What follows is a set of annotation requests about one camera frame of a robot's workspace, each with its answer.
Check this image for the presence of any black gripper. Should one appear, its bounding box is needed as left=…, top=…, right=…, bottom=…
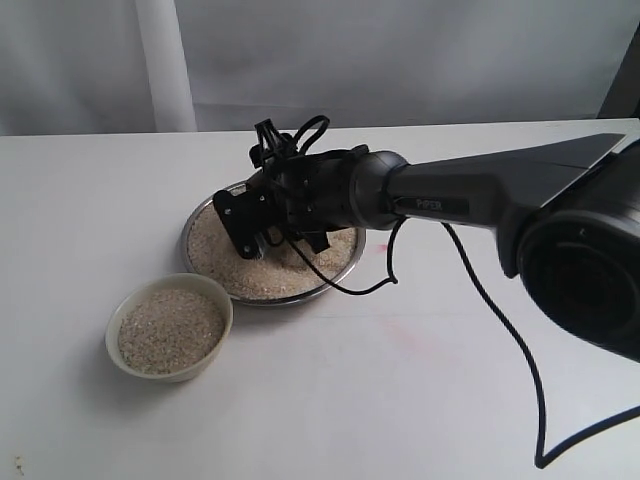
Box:
left=212, top=147, right=370, bottom=260

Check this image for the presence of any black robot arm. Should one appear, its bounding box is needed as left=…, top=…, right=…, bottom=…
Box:
left=213, top=121, right=639, bottom=360

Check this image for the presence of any steel plate of rice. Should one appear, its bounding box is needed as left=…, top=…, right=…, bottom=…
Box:
left=180, top=197, right=366, bottom=307

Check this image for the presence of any white bowl of rice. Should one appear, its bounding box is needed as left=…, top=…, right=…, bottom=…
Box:
left=105, top=273, right=233, bottom=382

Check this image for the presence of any white backdrop curtain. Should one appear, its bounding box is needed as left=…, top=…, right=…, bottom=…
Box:
left=1, top=1, right=639, bottom=135

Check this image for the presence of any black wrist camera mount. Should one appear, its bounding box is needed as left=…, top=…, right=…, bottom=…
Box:
left=249, top=115, right=330, bottom=169

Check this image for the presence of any black cable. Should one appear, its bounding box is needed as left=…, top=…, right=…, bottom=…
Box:
left=264, top=219, right=640, bottom=474

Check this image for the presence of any dark frame post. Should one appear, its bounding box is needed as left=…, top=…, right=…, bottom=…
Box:
left=598, top=29, right=640, bottom=119

